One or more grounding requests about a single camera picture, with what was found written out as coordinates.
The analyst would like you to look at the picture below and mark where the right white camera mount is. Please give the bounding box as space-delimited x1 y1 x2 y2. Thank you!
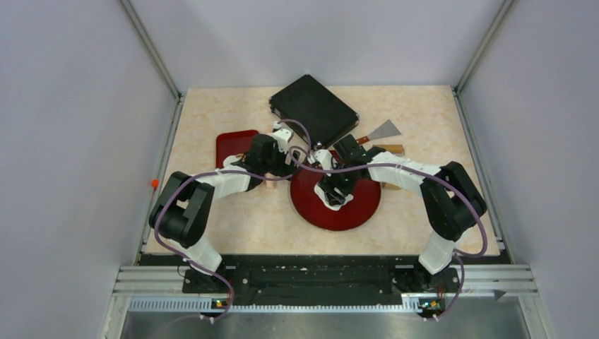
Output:
313 149 336 171

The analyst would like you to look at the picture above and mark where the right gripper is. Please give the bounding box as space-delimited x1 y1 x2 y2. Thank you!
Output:
318 160 357 206

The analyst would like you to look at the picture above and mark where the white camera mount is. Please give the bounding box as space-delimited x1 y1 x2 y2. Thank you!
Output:
271 121 295 153
313 149 336 171

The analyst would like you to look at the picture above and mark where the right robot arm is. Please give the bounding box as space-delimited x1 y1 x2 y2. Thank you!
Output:
312 136 487 291

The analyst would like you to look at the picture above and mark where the round red tray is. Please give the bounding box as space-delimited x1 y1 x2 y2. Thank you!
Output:
290 169 381 232

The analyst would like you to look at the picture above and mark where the black case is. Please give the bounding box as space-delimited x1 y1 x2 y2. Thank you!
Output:
268 74 360 150

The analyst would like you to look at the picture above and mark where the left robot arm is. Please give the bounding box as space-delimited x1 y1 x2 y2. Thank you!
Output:
148 129 296 292

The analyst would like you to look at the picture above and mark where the pink plastic cylinder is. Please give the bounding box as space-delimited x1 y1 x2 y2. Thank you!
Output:
264 173 279 189

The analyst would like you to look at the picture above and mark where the white dough ball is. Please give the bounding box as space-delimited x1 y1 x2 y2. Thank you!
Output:
314 182 354 211

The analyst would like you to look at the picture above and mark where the wooden double-ended roller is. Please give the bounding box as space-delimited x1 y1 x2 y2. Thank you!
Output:
375 144 405 191

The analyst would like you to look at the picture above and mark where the metal scraper wooden handle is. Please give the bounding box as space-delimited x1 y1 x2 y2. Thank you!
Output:
356 119 402 145

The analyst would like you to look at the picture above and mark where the red rectangular tray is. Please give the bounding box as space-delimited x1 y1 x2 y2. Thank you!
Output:
215 130 259 168

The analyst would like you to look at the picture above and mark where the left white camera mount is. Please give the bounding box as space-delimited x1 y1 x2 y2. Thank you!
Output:
271 121 295 153

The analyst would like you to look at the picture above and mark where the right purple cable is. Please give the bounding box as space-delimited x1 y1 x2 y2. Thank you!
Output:
286 145 490 321

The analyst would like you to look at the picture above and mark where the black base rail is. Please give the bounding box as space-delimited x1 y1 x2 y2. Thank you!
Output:
139 254 479 308

